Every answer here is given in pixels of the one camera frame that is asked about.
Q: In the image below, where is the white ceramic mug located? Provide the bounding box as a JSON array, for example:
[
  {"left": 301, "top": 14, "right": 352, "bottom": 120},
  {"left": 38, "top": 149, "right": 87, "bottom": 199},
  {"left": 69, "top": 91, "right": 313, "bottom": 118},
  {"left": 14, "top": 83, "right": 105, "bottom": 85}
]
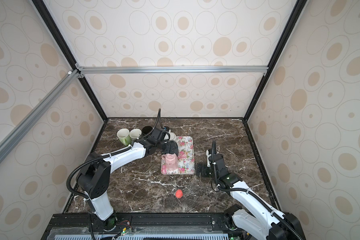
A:
[{"left": 169, "top": 132, "right": 177, "bottom": 141}]

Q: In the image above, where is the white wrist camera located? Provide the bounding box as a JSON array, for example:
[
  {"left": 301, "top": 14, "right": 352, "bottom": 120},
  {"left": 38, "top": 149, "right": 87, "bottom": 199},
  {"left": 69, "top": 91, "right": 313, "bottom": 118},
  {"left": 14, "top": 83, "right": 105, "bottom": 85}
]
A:
[
  {"left": 206, "top": 150, "right": 211, "bottom": 168},
  {"left": 164, "top": 126, "right": 172, "bottom": 141}
]

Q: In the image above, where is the dark green ceramic mug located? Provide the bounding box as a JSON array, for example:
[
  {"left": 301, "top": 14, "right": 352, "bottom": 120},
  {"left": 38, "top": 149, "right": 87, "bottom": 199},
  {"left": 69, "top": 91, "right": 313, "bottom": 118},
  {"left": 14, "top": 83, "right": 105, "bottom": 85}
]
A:
[{"left": 167, "top": 141, "right": 179, "bottom": 156}]

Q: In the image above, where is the floral rectangular tray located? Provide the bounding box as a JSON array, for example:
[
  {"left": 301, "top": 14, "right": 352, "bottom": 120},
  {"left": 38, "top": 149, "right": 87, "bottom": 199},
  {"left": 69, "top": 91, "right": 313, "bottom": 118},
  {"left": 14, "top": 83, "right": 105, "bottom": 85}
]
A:
[{"left": 161, "top": 136, "right": 195, "bottom": 175}]

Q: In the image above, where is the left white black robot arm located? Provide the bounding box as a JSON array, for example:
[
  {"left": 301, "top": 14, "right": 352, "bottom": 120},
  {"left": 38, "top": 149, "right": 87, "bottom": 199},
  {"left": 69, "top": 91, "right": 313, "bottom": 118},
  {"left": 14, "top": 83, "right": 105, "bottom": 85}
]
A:
[{"left": 66, "top": 127, "right": 179, "bottom": 221}]

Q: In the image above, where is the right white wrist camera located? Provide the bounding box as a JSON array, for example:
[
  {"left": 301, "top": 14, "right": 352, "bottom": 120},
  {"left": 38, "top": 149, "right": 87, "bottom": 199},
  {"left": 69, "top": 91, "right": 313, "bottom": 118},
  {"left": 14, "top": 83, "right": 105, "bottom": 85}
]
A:
[{"left": 206, "top": 150, "right": 211, "bottom": 168}]

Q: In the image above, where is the black ceramic mug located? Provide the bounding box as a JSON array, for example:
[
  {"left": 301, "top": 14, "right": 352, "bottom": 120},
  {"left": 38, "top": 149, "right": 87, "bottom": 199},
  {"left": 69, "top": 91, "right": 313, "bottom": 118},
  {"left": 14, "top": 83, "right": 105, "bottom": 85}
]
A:
[{"left": 142, "top": 126, "right": 153, "bottom": 136}]

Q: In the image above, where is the small red toy fruit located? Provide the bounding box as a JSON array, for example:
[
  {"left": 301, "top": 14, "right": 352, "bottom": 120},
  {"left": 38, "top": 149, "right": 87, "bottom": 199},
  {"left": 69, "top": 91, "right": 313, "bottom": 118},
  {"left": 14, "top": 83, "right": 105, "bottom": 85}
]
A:
[{"left": 175, "top": 189, "right": 183, "bottom": 199}]

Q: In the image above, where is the pink ceramic mug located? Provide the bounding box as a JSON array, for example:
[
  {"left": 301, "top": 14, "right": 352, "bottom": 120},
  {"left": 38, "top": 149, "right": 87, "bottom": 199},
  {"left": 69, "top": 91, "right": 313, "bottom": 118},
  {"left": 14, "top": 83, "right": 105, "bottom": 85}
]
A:
[{"left": 162, "top": 154, "right": 179, "bottom": 171}]

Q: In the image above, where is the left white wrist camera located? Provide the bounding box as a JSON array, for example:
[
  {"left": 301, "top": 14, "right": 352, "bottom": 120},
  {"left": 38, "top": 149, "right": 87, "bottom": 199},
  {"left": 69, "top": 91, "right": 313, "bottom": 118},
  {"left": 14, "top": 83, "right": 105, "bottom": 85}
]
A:
[{"left": 164, "top": 126, "right": 172, "bottom": 141}]

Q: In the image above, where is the grey ceramic mug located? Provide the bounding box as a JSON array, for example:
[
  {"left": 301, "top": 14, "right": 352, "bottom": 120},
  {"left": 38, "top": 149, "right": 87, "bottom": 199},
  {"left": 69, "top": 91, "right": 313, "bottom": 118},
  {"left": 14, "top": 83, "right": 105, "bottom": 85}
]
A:
[{"left": 129, "top": 129, "right": 142, "bottom": 142}]

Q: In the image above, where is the light green ceramic mug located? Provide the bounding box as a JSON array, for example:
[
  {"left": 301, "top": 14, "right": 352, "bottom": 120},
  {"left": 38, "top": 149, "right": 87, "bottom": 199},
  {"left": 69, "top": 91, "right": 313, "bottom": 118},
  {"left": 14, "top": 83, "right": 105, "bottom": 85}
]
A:
[{"left": 117, "top": 129, "right": 132, "bottom": 146}]

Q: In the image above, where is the horizontal aluminium frame bar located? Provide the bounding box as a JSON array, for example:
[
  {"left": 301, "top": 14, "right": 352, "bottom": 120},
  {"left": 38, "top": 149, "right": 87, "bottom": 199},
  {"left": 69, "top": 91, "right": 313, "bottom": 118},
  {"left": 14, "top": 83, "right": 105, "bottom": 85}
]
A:
[{"left": 79, "top": 66, "right": 268, "bottom": 74}]

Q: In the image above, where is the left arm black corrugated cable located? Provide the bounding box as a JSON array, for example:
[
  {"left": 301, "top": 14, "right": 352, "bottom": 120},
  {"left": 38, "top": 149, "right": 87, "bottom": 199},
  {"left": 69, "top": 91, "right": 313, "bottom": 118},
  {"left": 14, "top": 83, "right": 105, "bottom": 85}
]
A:
[{"left": 66, "top": 108, "right": 163, "bottom": 200}]

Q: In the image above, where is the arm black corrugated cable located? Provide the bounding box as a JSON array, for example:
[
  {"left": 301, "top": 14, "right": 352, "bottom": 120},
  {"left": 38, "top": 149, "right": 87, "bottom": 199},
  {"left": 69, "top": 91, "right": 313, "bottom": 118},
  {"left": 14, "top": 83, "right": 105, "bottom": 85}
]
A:
[
  {"left": 66, "top": 108, "right": 163, "bottom": 200},
  {"left": 211, "top": 139, "right": 304, "bottom": 240}
]

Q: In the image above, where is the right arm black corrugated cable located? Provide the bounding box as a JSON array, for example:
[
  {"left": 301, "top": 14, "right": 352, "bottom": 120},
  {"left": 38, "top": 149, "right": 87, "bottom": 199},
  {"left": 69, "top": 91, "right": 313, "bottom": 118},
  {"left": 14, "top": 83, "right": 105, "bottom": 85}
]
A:
[{"left": 211, "top": 139, "right": 304, "bottom": 240}]

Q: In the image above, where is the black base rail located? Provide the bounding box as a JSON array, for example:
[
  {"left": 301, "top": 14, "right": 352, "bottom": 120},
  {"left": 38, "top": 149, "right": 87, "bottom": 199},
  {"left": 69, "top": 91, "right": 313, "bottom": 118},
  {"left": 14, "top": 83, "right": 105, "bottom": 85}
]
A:
[{"left": 42, "top": 213, "right": 253, "bottom": 240}]

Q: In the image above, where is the diagonal aluminium frame bar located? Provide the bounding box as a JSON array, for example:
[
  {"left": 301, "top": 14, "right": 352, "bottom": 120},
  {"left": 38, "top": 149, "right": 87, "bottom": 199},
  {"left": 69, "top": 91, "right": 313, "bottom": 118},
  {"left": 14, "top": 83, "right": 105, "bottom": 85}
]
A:
[{"left": 0, "top": 70, "right": 79, "bottom": 164}]

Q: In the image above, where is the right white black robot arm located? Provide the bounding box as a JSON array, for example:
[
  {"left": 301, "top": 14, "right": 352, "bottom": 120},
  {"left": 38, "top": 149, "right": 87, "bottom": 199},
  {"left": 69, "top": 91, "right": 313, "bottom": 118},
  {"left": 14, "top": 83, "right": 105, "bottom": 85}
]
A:
[{"left": 206, "top": 149, "right": 306, "bottom": 240}]

